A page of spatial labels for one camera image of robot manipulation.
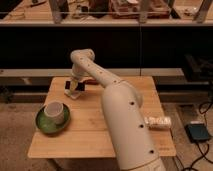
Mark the wooden table board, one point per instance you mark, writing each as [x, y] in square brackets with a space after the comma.
[86, 135]

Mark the red object behind arm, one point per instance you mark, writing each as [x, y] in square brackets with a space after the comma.
[91, 82]

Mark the green plate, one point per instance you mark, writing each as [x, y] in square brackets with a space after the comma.
[47, 126]

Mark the clear plastic wrapped roll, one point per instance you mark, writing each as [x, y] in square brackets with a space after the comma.
[160, 123]

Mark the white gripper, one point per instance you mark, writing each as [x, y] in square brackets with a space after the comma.
[75, 79]

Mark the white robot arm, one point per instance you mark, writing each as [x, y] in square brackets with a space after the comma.
[121, 103]

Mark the dark blue foot pedal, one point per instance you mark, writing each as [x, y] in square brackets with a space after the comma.
[197, 133]

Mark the white cup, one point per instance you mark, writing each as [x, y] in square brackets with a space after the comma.
[54, 111]

